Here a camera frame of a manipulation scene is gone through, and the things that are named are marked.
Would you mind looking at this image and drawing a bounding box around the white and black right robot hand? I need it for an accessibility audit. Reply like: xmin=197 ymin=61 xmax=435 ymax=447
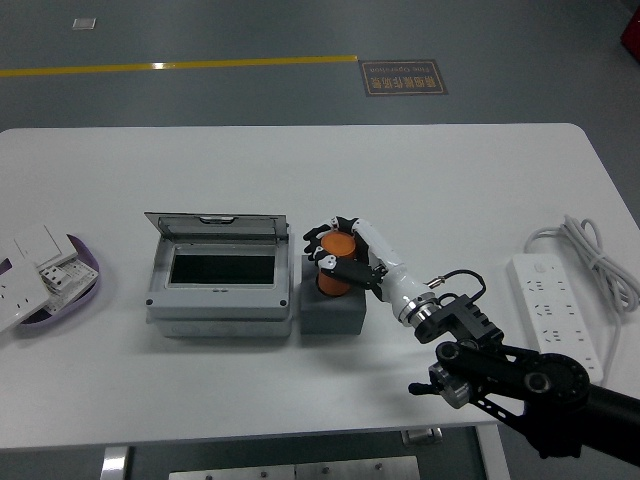
xmin=302 ymin=215 xmax=433 ymax=325

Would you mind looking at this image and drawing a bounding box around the orange cylinder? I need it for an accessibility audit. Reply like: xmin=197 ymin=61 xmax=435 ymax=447
xmin=315 ymin=230 xmax=357 ymax=298

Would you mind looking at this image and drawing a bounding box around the grey electrical box with lid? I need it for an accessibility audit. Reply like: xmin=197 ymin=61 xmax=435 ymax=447
xmin=143 ymin=211 xmax=293 ymax=339

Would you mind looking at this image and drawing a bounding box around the grey cube with round hole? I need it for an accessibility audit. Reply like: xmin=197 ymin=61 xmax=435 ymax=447
xmin=299 ymin=252 xmax=369 ymax=337

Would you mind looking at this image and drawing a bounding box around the white power strip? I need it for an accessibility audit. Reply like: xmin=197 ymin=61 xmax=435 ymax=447
xmin=507 ymin=252 xmax=606 ymax=386

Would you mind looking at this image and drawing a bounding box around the white table leg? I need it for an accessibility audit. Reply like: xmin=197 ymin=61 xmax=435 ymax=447
xmin=474 ymin=423 xmax=511 ymax=480
xmin=99 ymin=446 xmax=131 ymax=480

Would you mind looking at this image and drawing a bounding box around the brown floor sign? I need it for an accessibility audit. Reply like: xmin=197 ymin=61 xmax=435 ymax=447
xmin=357 ymin=58 xmax=449 ymax=98

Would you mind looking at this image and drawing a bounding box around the yellow floor line tape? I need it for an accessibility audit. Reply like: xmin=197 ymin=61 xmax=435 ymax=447
xmin=0 ymin=53 xmax=359 ymax=79

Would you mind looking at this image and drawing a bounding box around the purple tray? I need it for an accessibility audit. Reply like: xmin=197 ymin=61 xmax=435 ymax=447
xmin=14 ymin=233 xmax=101 ymax=327

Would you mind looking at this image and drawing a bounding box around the white socket module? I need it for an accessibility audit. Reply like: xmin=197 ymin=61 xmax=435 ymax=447
xmin=37 ymin=258 xmax=99 ymax=307

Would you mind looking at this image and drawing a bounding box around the red object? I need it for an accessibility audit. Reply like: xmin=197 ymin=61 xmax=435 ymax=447
xmin=619 ymin=9 xmax=640 ymax=64

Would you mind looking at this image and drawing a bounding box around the large white socket panel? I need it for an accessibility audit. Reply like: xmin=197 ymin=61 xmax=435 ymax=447
xmin=0 ymin=257 xmax=51 ymax=334

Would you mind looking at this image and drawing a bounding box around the metal table bracket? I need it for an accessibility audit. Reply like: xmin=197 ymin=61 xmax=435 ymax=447
xmin=402 ymin=427 xmax=444 ymax=445

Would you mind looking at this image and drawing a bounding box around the grey metal base plate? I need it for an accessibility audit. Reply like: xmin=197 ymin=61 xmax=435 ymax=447
xmin=294 ymin=455 xmax=421 ymax=480
xmin=168 ymin=462 xmax=297 ymax=480

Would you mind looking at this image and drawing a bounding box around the white power strip cable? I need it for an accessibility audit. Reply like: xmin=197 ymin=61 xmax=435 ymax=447
xmin=523 ymin=214 xmax=640 ymax=386

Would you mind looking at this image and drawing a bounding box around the white switch panel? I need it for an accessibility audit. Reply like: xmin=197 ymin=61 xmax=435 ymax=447
xmin=13 ymin=223 xmax=81 ymax=266

